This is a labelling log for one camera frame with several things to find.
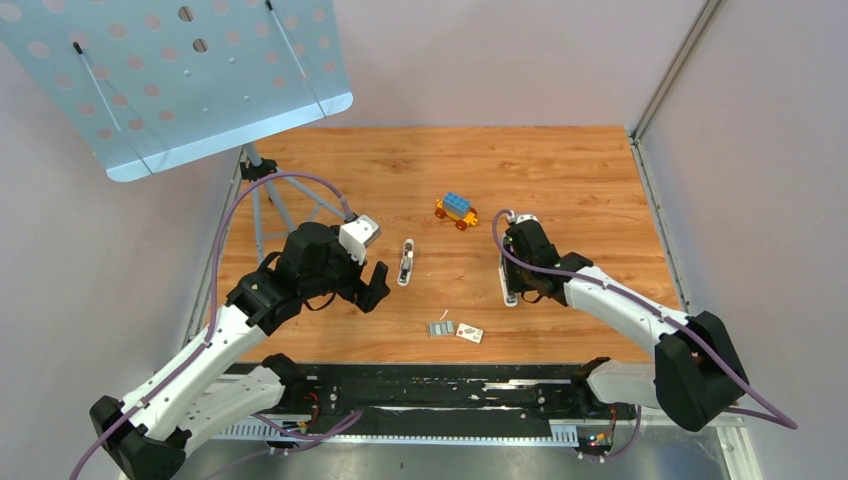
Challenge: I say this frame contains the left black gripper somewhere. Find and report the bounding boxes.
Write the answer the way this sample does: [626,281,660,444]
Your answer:
[302,226,390,311]

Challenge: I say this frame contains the small white stapler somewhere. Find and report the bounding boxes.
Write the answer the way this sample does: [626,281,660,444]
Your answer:
[397,238,415,287]

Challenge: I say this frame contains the grey white stapler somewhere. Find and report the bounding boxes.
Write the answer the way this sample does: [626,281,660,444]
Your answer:
[498,256,519,308]

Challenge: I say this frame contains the white staple box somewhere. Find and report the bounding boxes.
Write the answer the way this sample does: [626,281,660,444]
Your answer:
[456,323,484,344]

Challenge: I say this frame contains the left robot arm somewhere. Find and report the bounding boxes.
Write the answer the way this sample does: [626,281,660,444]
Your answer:
[90,215,390,479]

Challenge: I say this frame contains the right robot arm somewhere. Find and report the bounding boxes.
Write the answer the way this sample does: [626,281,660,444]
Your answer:
[495,211,748,432]

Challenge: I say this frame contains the toy brick car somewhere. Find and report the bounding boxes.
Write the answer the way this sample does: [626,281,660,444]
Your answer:
[434,192,479,231]

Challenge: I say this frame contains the blue perforated music stand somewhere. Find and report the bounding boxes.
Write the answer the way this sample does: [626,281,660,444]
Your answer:
[1,1,354,272]

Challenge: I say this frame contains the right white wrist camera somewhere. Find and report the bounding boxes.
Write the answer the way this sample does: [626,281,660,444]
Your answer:
[508,213,538,225]

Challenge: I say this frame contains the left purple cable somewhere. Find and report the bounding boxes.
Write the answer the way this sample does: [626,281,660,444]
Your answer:
[68,172,355,480]

